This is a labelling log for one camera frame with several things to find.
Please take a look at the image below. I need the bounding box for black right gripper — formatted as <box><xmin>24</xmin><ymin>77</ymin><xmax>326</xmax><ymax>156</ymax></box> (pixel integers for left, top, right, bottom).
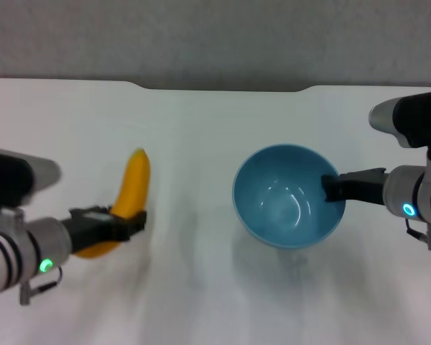
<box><xmin>321</xmin><ymin>167</ymin><xmax>391</xmax><ymax>206</ymax></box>

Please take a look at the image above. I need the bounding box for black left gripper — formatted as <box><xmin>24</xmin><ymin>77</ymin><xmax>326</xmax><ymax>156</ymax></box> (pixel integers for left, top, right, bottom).
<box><xmin>61</xmin><ymin>205</ymin><xmax>147</xmax><ymax>255</ymax></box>

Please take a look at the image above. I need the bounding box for yellow banana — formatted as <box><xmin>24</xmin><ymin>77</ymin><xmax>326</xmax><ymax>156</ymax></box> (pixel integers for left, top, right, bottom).
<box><xmin>73</xmin><ymin>147</ymin><xmax>152</xmax><ymax>259</ymax></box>

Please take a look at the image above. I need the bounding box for blue plastic bowl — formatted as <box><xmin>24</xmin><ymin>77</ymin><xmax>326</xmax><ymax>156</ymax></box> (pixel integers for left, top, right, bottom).
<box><xmin>231</xmin><ymin>143</ymin><xmax>348</xmax><ymax>251</ymax></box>

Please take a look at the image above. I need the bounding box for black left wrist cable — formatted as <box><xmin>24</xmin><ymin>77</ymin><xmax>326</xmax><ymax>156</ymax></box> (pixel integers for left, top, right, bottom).
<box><xmin>19</xmin><ymin>264</ymin><xmax>64</xmax><ymax>306</ymax></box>

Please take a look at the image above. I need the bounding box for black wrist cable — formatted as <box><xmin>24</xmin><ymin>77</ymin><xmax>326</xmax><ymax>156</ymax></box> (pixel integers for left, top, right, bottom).
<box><xmin>405</xmin><ymin>217</ymin><xmax>431</xmax><ymax>252</ymax></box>
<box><xmin>19</xmin><ymin>264</ymin><xmax>64</xmax><ymax>306</ymax></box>

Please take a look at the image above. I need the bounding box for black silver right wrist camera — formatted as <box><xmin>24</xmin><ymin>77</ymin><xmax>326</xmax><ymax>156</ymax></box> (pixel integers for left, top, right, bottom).
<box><xmin>369</xmin><ymin>89</ymin><xmax>431</xmax><ymax>149</ymax></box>

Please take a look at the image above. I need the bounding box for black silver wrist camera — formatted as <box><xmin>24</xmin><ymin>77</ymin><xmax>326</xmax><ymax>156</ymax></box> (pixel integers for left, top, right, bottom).
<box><xmin>369</xmin><ymin>89</ymin><xmax>431</xmax><ymax>149</ymax></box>
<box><xmin>0</xmin><ymin>147</ymin><xmax>62</xmax><ymax>209</ymax></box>

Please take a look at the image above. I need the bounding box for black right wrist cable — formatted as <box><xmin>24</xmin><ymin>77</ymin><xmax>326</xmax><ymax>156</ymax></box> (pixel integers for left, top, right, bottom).
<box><xmin>405</xmin><ymin>217</ymin><xmax>431</xmax><ymax>252</ymax></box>

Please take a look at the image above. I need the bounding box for white left camera bracket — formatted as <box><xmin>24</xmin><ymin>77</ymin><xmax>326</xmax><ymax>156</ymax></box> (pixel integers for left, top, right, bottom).
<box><xmin>0</xmin><ymin>203</ymin><xmax>26</xmax><ymax>234</ymax></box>

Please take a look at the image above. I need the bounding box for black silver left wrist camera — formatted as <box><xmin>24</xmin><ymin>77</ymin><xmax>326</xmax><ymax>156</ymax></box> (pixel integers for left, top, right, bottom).
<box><xmin>0</xmin><ymin>147</ymin><xmax>62</xmax><ymax>209</ymax></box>

